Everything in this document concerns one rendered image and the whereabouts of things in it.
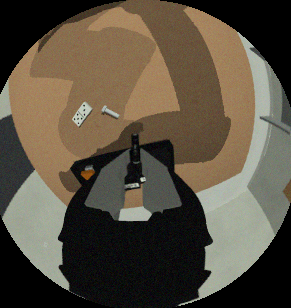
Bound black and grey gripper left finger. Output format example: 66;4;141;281
58;149;133;243

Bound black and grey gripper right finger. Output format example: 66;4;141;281
139;148;213;247

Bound black rack of labelled bins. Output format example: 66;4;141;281
70;140;175;191

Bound white domino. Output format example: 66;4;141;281
72;102;93;126

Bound orange rectangular block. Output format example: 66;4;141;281
81;169;95;180

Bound black aaa battery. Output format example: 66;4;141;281
131;134;139;164

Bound pale grey bolt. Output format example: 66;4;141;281
101;106;119;118

